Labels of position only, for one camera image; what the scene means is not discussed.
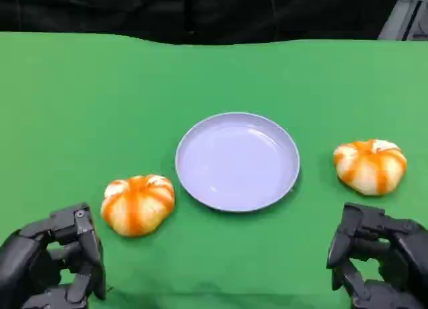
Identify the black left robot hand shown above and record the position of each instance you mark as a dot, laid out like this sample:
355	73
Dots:
30	255

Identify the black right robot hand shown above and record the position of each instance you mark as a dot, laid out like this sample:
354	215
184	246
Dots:
404	255

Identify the orange and white bread roll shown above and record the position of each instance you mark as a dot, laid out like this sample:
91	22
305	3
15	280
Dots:
137	205
369	168

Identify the lilac plate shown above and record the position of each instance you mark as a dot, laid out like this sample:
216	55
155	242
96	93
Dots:
237	162

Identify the black backdrop curtain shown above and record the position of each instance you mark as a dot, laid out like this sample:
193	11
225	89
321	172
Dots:
167	11

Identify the grey metal frame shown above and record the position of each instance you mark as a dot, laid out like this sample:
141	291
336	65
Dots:
406	18

